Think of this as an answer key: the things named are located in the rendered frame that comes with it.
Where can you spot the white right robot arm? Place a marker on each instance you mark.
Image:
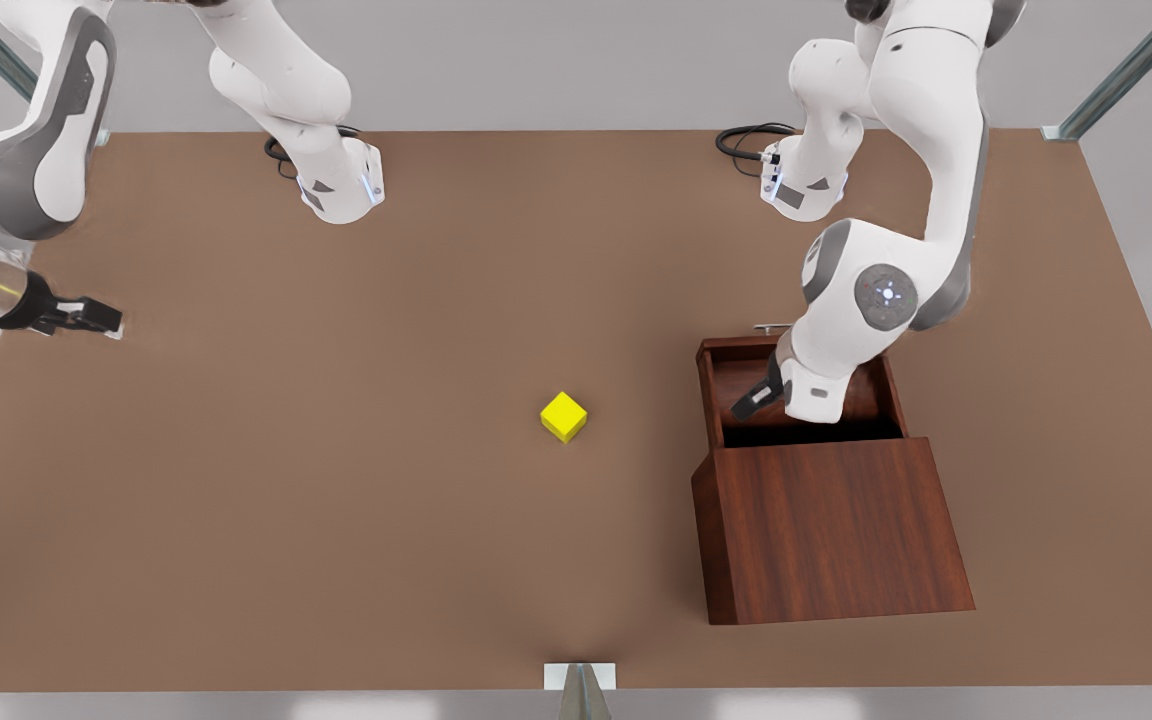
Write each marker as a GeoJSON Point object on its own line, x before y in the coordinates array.
{"type": "Point", "coordinates": [31, 170]}

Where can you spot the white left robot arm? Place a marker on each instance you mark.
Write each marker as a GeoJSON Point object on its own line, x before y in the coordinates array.
{"type": "Point", "coordinates": [926, 100]}

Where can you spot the dark wooden drawer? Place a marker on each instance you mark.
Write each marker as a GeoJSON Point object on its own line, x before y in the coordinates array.
{"type": "Point", "coordinates": [736, 375]}

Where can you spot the dark wooden cabinet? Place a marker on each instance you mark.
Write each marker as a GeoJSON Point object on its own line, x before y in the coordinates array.
{"type": "Point", "coordinates": [836, 530]}

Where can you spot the yellow cube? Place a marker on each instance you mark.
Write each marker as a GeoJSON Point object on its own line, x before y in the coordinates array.
{"type": "Point", "coordinates": [563, 416]}

